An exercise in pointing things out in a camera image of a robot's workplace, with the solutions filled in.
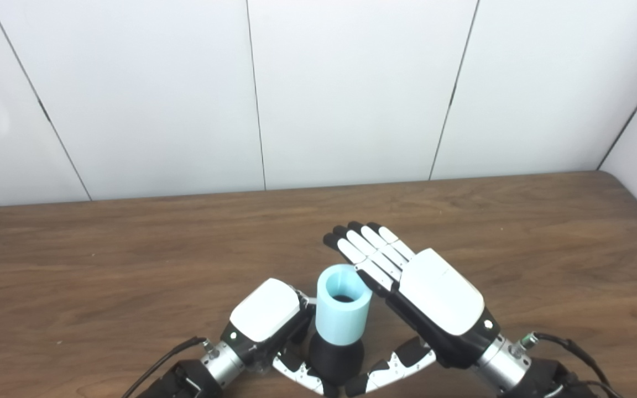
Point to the black funnel-shaped nozzle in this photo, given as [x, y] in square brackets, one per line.
[335, 362]

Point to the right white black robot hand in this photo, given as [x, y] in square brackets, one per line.
[440, 293]

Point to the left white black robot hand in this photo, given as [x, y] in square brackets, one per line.
[266, 309]

